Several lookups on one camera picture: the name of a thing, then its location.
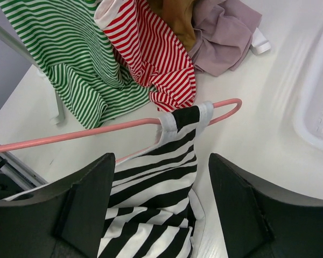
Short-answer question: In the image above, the metal clothes rack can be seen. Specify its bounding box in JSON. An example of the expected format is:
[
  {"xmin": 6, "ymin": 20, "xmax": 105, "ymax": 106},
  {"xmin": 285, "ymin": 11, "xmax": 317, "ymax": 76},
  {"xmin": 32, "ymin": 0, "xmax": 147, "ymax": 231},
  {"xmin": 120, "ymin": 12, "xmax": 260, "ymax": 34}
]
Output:
[{"xmin": 0, "ymin": 17, "xmax": 272, "ymax": 127}]

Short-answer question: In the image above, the black white striped tank top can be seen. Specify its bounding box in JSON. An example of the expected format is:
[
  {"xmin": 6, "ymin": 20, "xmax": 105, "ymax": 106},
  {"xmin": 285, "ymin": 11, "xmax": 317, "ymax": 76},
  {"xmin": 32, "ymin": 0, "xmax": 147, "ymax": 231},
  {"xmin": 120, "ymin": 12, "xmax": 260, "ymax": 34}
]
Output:
[{"xmin": 2, "ymin": 101, "xmax": 214, "ymax": 258}]

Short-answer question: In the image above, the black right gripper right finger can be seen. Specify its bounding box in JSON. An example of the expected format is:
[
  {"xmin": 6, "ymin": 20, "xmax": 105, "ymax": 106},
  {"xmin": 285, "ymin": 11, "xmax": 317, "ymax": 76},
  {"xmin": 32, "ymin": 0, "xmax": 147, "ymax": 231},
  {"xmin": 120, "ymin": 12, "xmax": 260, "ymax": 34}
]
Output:
[{"xmin": 208, "ymin": 153, "xmax": 323, "ymax": 257}]

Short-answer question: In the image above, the white plastic basket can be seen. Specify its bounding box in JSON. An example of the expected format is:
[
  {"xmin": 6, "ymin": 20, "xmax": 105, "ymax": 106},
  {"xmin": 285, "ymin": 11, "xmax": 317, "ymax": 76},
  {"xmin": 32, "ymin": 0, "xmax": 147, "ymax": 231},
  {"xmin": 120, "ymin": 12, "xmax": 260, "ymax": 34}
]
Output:
[{"xmin": 293, "ymin": 31, "xmax": 323, "ymax": 151}]

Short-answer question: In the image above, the green white striped tank top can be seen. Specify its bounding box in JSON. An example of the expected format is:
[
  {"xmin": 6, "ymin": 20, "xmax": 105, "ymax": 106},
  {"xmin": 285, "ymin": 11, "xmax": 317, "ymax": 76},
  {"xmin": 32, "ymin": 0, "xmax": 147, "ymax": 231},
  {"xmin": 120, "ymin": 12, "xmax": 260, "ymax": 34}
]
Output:
[{"xmin": 0, "ymin": 1, "xmax": 149, "ymax": 129}]

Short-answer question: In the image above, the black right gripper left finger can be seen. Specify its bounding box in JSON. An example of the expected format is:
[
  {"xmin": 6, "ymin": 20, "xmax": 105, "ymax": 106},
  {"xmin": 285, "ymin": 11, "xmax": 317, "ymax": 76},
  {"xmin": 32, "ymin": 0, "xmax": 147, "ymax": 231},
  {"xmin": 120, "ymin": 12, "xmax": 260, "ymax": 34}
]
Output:
[{"xmin": 0, "ymin": 153, "xmax": 115, "ymax": 257}]

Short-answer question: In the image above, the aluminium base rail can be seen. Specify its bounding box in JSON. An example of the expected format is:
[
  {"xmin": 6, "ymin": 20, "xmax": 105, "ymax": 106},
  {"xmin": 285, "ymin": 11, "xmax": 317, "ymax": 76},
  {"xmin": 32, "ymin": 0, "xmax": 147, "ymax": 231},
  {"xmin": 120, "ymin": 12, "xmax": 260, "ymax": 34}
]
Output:
[{"xmin": 0, "ymin": 152, "xmax": 47, "ymax": 200}]

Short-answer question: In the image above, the brown tank top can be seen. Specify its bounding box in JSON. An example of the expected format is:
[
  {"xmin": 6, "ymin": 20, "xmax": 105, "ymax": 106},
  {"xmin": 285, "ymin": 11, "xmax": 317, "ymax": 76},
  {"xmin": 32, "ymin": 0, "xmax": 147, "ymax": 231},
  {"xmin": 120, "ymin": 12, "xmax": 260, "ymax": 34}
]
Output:
[{"xmin": 148, "ymin": 0, "xmax": 196, "ymax": 52}]

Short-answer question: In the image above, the mauve tank top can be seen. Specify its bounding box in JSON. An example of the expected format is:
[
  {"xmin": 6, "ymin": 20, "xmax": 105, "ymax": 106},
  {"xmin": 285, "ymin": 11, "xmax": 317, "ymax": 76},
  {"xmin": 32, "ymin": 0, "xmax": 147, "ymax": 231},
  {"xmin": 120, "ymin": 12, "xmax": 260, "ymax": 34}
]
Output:
[{"xmin": 189, "ymin": 0, "xmax": 262, "ymax": 77}]

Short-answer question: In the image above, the pink wire hanger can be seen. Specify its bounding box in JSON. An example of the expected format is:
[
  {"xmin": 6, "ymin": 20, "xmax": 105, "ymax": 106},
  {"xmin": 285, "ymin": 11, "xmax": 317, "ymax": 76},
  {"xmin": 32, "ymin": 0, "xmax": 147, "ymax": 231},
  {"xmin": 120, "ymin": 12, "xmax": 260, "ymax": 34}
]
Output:
[{"xmin": 0, "ymin": 98, "xmax": 242, "ymax": 160}]

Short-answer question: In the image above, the red white striped tank top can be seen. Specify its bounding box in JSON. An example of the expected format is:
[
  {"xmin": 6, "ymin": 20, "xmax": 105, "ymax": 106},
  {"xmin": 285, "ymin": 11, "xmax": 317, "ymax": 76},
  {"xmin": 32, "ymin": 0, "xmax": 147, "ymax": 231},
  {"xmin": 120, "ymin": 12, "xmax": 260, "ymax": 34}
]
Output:
[{"xmin": 94, "ymin": 1, "xmax": 196, "ymax": 112}]

